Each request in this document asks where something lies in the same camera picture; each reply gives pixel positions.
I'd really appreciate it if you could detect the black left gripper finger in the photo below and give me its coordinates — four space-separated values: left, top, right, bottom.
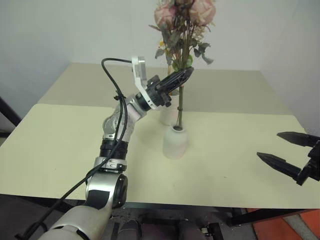
159 73 192 97
156 66 196 89

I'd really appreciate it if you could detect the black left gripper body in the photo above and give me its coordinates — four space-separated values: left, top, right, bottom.
145 74 173 109

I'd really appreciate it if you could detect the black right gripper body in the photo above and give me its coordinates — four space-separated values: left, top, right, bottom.
296 140 320 187

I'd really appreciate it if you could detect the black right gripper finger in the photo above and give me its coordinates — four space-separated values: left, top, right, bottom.
256 151 302 180
276 131 320 149

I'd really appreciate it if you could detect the pink flower bouquet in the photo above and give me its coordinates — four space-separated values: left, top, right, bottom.
148 2 181 76
171 0 217 130

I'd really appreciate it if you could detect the white ceramic vase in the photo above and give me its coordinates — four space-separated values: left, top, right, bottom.
158 86 181 126
162 124 189 160

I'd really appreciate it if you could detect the dark furniture edge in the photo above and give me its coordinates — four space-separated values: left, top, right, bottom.
0 96 22 139

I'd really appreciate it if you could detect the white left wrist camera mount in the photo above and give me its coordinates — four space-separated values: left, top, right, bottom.
130 55 161 111

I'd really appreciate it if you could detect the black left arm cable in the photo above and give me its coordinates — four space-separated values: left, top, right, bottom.
14 57 133 240

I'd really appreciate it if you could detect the black metal table frame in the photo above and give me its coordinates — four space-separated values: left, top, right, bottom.
0 193 320 228

